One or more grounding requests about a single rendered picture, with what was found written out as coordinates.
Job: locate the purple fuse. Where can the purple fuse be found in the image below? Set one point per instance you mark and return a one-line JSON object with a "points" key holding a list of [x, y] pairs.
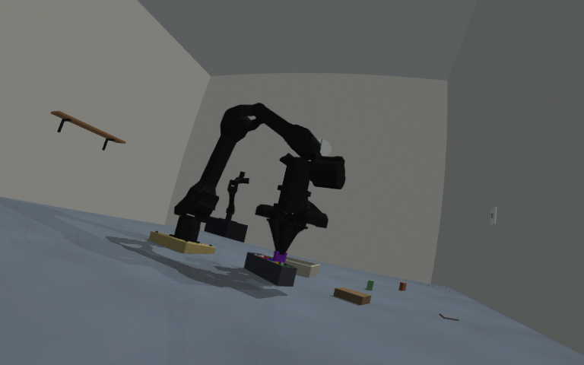
{"points": [[279, 258]]}

